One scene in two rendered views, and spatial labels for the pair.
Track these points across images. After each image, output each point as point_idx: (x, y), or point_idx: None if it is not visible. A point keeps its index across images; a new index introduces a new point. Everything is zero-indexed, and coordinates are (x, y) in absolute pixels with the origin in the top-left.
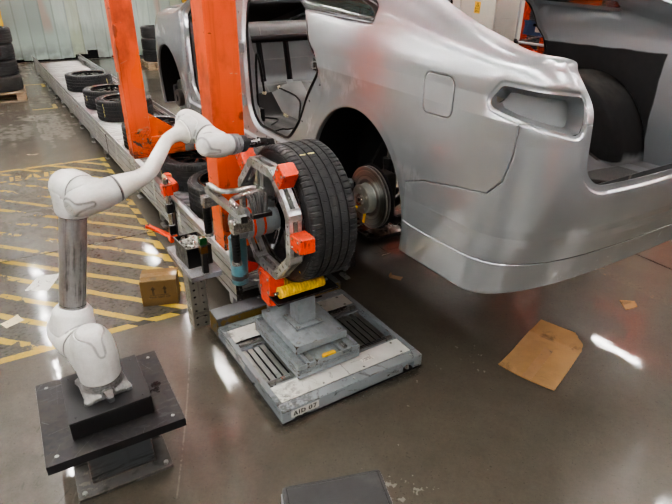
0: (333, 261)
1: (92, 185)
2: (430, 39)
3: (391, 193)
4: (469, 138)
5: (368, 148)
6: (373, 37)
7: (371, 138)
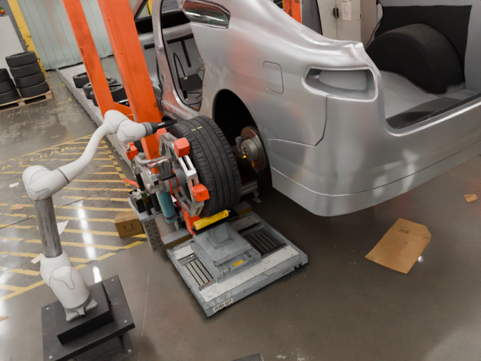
0: (227, 200)
1: (45, 177)
2: (262, 37)
3: None
4: (297, 107)
5: None
6: (230, 39)
7: None
